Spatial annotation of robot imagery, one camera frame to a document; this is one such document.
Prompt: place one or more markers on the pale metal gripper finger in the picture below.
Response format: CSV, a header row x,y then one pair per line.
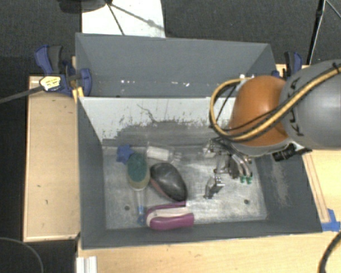
x,y
209,190
219,183

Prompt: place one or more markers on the dark grey oval computer mouse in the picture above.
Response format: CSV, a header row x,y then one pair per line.
x,y
168,181

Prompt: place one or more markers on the clear plastic bottle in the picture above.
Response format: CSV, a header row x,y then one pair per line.
x,y
160,153

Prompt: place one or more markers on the small blue plastic piece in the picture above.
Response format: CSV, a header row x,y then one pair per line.
x,y
124,152

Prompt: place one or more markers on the grey metal bin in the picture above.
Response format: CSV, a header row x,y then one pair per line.
x,y
170,67

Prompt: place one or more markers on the pale wood flat board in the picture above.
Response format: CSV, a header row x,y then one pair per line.
x,y
52,163

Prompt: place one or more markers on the black cylinder on white bracket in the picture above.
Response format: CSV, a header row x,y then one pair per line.
x,y
285,153

